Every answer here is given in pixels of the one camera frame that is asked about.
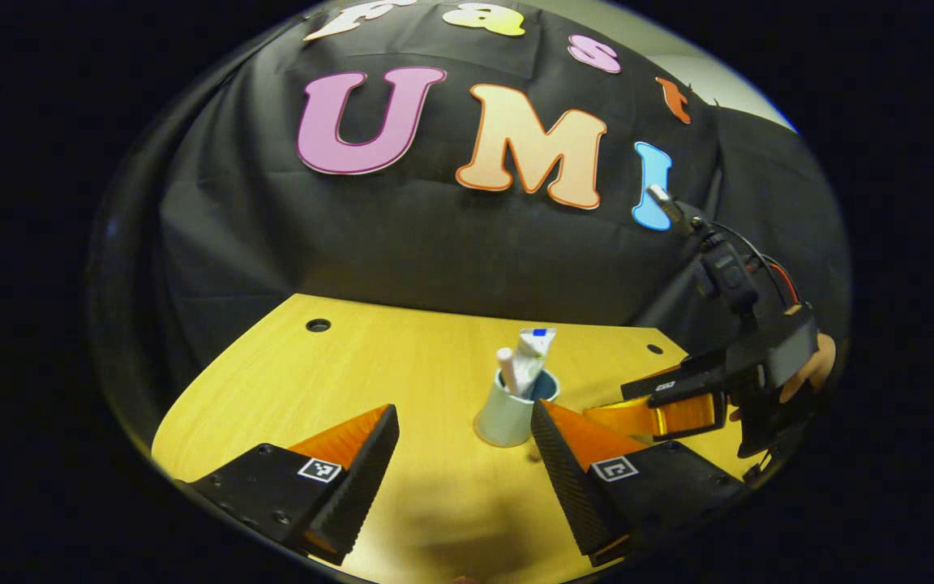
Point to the white and blue toothpaste tube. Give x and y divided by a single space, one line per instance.
532 357

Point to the white toothbrush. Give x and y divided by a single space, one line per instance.
507 365

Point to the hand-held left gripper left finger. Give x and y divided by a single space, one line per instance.
366 478

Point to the black backdrop cloth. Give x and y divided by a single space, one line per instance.
402 243

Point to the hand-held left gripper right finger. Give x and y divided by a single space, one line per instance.
564 478

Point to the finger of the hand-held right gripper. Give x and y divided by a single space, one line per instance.
694 371
678 418

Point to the yellow wooden desktop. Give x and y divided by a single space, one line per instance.
353 365

